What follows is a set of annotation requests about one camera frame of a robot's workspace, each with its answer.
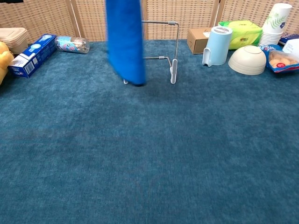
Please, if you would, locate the grey and blue towel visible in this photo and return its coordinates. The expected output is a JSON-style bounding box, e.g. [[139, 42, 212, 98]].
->
[[105, 0, 147, 87]]

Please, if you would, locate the brown cardboard box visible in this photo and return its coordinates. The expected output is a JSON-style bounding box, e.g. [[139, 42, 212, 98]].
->
[[186, 28, 212, 55]]

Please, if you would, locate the light blue cylindrical container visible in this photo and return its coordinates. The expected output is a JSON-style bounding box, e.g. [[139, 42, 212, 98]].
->
[[202, 26, 233, 68]]

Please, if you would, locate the clear plastic snack jar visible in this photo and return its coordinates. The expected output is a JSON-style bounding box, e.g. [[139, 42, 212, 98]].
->
[[55, 35, 90, 54]]

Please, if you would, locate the beige upturned bowl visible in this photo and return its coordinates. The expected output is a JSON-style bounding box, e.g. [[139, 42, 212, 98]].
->
[[228, 45, 267, 76]]

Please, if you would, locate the woven bamboo folding screen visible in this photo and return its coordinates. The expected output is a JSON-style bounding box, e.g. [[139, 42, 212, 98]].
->
[[0, 0, 299, 44]]

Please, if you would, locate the green tissue pack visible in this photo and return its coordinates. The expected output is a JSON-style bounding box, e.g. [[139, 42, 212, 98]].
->
[[218, 20, 263, 50]]

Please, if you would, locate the blue toothpaste box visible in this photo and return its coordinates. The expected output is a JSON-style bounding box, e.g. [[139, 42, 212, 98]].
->
[[7, 34, 58, 79]]

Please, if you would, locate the blue cookie snack bag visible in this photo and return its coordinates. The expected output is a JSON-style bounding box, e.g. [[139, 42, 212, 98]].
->
[[260, 44, 299, 74]]

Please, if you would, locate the stack of paper cups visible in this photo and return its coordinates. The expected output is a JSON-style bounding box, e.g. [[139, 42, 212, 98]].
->
[[258, 3, 292, 47]]

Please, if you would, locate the yellow plush toy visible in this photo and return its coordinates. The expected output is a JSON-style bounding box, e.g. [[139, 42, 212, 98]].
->
[[0, 41, 14, 85]]

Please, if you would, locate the beige lidded lunch box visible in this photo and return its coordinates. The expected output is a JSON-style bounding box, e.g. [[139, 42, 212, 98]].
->
[[0, 27, 30, 55]]

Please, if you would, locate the white stapler box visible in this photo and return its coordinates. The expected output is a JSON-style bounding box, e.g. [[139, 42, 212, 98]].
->
[[282, 38, 299, 56]]

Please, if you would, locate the red blue noodle packet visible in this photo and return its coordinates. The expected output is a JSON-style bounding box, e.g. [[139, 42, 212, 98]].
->
[[279, 32, 299, 45]]

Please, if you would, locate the metal wire rack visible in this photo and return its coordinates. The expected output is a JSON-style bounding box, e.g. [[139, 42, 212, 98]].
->
[[123, 20, 180, 84]]

